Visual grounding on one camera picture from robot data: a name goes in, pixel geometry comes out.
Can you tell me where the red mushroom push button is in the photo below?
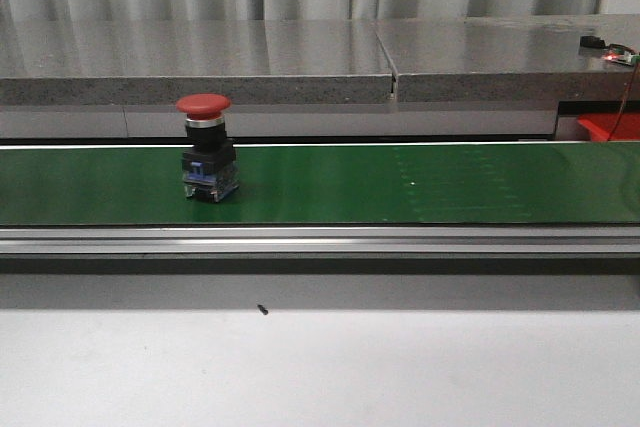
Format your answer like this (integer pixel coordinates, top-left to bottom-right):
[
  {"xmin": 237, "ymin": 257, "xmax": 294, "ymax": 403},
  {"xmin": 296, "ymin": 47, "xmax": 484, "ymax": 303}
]
[{"xmin": 176, "ymin": 93, "xmax": 239, "ymax": 203}]

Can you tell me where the green conveyor belt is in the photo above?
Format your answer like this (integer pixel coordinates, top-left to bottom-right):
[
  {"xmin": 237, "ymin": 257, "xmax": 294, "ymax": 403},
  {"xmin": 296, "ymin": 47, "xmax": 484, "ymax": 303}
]
[{"xmin": 1, "ymin": 142, "xmax": 639, "ymax": 227}]

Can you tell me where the grey stone slab right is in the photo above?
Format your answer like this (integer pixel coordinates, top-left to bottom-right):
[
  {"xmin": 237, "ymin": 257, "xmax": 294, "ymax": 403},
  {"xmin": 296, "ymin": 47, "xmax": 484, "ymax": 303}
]
[{"xmin": 376, "ymin": 14, "xmax": 639, "ymax": 102}]

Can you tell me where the grey stone slab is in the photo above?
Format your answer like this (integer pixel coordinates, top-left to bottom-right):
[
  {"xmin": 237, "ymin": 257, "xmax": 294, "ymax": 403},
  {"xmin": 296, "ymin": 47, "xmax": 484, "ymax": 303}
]
[
  {"xmin": 376, "ymin": 14, "xmax": 639, "ymax": 102},
  {"xmin": 1, "ymin": 20, "xmax": 393, "ymax": 105}
]

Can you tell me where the black connector plug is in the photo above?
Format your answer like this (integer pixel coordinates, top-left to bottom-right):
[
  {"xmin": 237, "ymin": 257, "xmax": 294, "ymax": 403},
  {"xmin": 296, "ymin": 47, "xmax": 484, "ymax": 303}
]
[{"xmin": 579, "ymin": 35, "xmax": 607, "ymax": 50}]

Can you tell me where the grey stone slab left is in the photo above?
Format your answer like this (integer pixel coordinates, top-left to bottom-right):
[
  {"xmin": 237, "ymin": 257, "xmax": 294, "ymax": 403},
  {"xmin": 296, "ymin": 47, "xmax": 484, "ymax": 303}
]
[{"xmin": 1, "ymin": 20, "xmax": 393, "ymax": 105}]

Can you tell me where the red plastic tray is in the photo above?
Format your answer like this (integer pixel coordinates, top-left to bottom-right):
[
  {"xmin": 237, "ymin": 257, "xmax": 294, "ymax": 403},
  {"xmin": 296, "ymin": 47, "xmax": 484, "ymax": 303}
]
[{"xmin": 578, "ymin": 113, "xmax": 640, "ymax": 142}]

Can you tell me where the small green circuit board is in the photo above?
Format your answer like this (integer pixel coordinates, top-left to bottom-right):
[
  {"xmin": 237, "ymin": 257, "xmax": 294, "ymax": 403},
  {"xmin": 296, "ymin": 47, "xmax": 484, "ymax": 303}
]
[{"xmin": 603, "ymin": 49, "xmax": 639, "ymax": 66}]

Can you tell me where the aluminium conveyor frame rail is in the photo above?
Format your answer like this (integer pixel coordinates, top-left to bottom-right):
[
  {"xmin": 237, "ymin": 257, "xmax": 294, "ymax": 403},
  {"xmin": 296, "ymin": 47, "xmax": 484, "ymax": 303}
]
[{"xmin": 1, "ymin": 225, "xmax": 639, "ymax": 259}]

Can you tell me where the thin red black wire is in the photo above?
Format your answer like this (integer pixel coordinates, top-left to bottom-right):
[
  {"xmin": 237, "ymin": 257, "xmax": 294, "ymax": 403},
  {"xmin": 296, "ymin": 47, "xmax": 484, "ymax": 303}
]
[{"xmin": 606, "ymin": 42, "xmax": 640, "ymax": 144}]

